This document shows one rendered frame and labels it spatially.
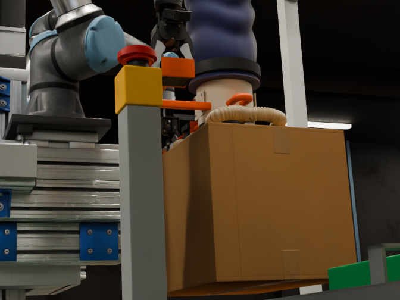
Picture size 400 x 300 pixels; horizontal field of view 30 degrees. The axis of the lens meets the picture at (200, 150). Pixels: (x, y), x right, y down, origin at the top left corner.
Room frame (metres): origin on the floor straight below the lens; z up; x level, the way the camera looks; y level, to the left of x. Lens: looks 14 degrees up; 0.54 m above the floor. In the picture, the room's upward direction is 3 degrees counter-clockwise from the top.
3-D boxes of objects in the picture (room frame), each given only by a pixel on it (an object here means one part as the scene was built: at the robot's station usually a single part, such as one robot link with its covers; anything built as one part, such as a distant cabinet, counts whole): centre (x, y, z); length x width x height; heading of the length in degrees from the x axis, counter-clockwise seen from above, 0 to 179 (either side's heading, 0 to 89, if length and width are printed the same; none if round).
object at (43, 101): (1.70, 0.34, 1.09); 0.15 x 0.15 x 0.10
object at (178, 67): (1.79, 0.06, 1.20); 0.09 x 0.08 x 0.05; 110
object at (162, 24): (1.82, 0.07, 1.34); 0.09 x 0.08 x 0.12; 20
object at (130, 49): (1.24, 0.10, 1.02); 0.07 x 0.07 x 0.04
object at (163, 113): (2.70, 0.12, 1.34); 0.09 x 0.08 x 0.12; 20
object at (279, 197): (2.16, -0.10, 0.87); 0.60 x 0.40 x 0.40; 22
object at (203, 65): (2.16, -0.08, 1.32); 0.23 x 0.23 x 0.04
